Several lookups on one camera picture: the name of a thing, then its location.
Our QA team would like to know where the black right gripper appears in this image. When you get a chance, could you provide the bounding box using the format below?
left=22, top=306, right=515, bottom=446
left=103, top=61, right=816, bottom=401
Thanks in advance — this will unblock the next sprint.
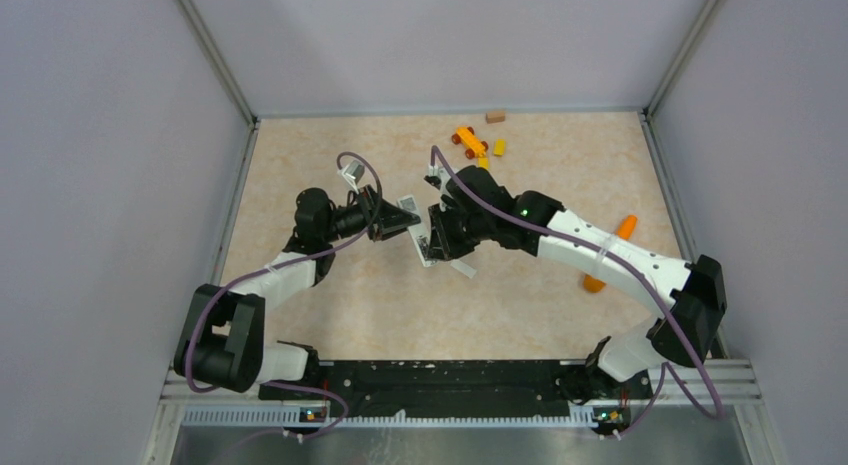
left=428, top=199, right=492, bottom=262

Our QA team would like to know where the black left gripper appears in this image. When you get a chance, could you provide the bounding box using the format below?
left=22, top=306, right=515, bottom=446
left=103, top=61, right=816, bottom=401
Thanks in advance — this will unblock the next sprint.
left=321, top=183, right=419, bottom=243

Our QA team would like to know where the white remote with buttons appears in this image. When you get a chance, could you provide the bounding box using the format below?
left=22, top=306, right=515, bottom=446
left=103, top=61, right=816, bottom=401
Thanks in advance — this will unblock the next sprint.
left=397, top=195, right=438, bottom=268

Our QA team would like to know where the small white battery door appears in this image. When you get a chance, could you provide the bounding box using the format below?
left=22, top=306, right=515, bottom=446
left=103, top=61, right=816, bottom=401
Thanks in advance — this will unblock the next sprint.
left=450, top=260, right=477, bottom=279

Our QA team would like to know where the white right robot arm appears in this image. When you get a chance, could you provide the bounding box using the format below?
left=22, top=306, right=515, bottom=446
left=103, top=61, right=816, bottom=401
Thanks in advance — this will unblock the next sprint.
left=425, top=166, right=727, bottom=397

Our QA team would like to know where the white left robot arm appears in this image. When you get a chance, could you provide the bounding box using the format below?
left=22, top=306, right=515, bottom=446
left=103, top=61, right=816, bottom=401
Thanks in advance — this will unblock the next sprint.
left=173, top=185, right=421, bottom=399

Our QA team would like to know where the yellow toy brick car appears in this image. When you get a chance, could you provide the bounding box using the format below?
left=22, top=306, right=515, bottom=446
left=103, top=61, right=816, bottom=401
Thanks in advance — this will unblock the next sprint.
left=451, top=126, right=489, bottom=160

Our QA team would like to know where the yellow flat brick upper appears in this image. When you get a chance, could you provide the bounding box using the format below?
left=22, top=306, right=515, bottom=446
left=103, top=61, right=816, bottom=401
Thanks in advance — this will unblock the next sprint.
left=493, top=139, right=506, bottom=157

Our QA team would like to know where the orange toy carrot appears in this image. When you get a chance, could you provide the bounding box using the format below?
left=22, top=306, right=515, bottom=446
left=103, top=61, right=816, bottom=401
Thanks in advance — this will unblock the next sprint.
left=582, top=214, right=639, bottom=294

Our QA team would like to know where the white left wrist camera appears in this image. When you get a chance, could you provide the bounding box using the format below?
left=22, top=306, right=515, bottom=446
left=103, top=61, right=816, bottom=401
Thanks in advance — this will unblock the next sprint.
left=338, top=159, right=366, bottom=192

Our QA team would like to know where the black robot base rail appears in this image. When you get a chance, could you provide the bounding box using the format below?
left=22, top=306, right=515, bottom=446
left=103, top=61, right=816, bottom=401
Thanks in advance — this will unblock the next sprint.
left=258, top=360, right=653, bottom=419

